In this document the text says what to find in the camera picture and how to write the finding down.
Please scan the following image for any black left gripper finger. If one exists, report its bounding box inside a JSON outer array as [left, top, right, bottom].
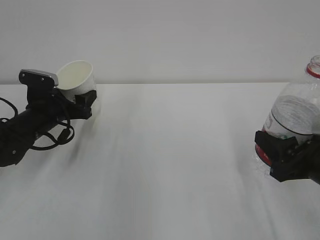
[[74, 90, 97, 112]]

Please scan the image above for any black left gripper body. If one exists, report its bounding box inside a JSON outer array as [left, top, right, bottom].
[[26, 87, 92, 120]]

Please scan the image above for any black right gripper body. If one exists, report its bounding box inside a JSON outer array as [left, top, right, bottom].
[[269, 134, 320, 184]]

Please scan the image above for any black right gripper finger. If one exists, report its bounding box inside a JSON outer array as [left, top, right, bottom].
[[254, 130, 303, 167]]

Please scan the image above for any white paper cup green logo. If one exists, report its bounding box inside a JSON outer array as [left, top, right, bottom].
[[56, 60, 97, 102]]

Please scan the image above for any clear Nongfu Spring water bottle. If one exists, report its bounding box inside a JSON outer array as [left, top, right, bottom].
[[255, 55, 320, 176]]

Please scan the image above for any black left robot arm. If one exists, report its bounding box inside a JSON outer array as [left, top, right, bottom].
[[0, 87, 97, 167]]

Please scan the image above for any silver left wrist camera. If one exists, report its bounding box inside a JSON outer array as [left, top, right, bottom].
[[18, 69, 59, 90]]

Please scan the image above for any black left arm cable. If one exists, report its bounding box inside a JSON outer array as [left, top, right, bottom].
[[0, 96, 75, 151]]

